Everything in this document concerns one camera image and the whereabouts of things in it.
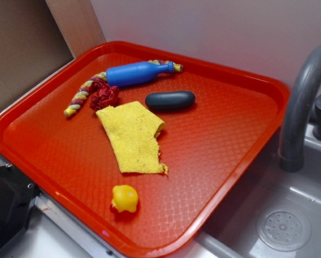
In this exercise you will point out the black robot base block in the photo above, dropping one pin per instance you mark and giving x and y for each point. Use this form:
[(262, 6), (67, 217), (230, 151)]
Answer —
[(17, 197)]

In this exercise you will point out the yellow rubber duck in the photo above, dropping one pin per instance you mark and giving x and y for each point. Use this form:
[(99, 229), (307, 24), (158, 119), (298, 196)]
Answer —
[(124, 199)]

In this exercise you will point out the red plastic tray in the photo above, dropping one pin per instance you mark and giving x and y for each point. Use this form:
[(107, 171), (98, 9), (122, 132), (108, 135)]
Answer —
[(207, 147)]

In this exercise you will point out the yellow cloth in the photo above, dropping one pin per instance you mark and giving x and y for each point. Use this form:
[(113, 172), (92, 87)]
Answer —
[(133, 130)]

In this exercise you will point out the dark grey oval object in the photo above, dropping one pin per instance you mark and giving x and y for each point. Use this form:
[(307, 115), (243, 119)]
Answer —
[(168, 101)]

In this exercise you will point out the blue plastic bottle toy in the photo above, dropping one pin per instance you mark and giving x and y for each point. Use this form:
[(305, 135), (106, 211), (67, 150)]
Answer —
[(137, 73)]

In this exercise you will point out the red crumpled fabric ball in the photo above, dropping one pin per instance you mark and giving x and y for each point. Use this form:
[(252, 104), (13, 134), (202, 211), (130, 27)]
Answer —
[(103, 95)]

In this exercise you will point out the grey sink basin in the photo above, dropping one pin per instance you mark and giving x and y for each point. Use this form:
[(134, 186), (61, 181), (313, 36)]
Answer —
[(270, 212)]

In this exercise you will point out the grey curved faucet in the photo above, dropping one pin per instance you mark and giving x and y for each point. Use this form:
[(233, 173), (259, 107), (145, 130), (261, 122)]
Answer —
[(305, 97)]

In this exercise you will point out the brown cardboard panel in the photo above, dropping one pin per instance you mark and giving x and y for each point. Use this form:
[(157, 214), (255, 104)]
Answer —
[(31, 48)]

